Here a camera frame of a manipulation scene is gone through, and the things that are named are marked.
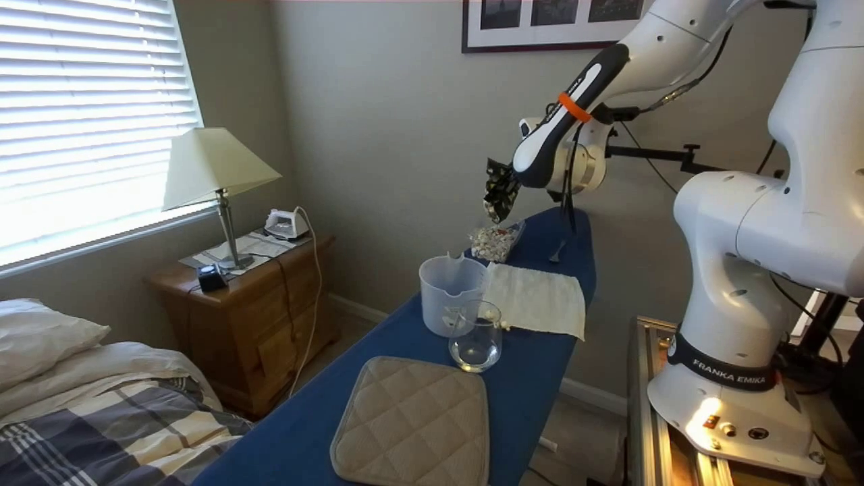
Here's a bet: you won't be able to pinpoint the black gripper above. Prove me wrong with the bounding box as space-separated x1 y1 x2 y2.
497 158 527 189

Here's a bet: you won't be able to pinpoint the white cloth napkin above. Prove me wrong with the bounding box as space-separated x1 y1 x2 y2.
484 262 589 343

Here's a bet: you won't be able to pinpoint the clear plastic measuring jug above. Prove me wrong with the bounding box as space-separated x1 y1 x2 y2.
418 255 497 340

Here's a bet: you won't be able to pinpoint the black framed picture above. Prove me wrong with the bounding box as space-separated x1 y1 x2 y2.
461 0 653 54

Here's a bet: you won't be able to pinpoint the clear glass cup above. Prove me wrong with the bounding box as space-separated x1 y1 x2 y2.
447 299 515 375

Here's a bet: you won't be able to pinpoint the small white device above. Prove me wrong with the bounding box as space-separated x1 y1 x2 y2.
265 206 314 244

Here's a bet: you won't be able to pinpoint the papers on nightstand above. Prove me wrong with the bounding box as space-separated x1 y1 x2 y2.
181 229 300 278

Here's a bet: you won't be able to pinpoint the grey quilted pot holder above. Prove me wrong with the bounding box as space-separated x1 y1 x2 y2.
326 353 493 486

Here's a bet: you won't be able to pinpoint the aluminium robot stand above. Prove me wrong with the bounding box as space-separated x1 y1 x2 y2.
626 314 864 486

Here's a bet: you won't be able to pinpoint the cream shade table lamp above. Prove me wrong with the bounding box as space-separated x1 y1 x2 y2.
161 127 283 270

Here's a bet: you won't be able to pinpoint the small black alarm clock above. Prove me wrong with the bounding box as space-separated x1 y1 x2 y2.
198 266 229 295

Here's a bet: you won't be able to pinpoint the wooden nightstand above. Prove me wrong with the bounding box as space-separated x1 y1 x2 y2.
146 235 339 421

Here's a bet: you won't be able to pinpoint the blue ironing board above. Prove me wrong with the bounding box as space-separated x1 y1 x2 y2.
192 206 599 486

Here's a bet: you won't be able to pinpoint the white window blinds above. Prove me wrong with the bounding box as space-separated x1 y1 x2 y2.
0 0 207 260

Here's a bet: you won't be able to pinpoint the white bed sheet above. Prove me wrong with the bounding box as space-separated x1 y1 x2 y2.
0 340 223 428

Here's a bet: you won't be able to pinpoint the blue plaid duvet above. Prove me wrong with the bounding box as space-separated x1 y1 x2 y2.
0 380 253 486

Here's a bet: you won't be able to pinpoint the white pillow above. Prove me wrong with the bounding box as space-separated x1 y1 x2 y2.
0 298 114 395

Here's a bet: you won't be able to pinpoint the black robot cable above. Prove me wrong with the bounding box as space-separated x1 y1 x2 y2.
554 25 738 239

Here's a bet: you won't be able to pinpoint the orange strap on arm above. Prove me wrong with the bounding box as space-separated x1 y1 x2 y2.
554 90 596 127

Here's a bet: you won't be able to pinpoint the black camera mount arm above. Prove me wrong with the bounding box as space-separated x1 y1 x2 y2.
601 105 724 179

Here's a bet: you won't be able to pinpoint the white power cable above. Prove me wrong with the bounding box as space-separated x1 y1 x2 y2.
283 209 326 401

